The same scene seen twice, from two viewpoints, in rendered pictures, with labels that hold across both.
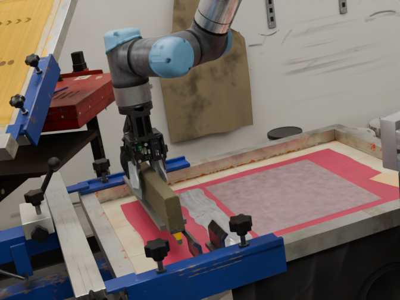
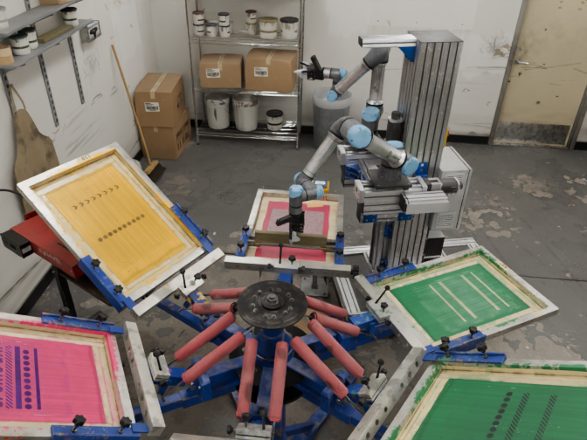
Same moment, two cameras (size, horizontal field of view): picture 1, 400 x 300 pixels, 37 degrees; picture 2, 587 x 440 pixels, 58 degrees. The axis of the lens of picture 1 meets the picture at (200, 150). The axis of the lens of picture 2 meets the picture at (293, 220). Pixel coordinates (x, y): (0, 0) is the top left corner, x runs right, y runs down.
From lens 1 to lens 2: 276 cm
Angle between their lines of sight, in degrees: 63
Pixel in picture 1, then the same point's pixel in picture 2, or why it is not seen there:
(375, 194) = (320, 211)
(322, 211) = (319, 223)
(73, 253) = (321, 266)
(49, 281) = not seen: hidden behind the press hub
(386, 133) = (362, 194)
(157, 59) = (320, 194)
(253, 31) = (49, 132)
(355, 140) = (279, 194)
